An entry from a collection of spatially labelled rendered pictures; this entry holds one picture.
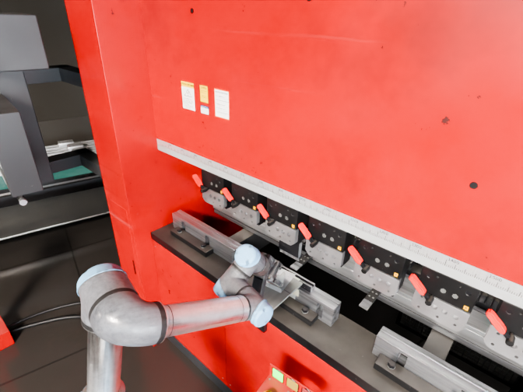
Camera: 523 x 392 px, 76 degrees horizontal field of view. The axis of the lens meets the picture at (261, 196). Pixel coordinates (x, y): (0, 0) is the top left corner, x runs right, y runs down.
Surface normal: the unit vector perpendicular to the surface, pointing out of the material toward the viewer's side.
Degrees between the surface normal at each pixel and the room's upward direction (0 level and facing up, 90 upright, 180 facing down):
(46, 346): 0
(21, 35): 90
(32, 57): 90
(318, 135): 90
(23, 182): 90
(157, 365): 0
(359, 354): 0
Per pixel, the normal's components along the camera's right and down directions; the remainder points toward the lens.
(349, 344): 0.03, -0.88
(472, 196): -0.66, 0.34
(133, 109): 0.75, 0.33
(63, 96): 0.57, 0.40
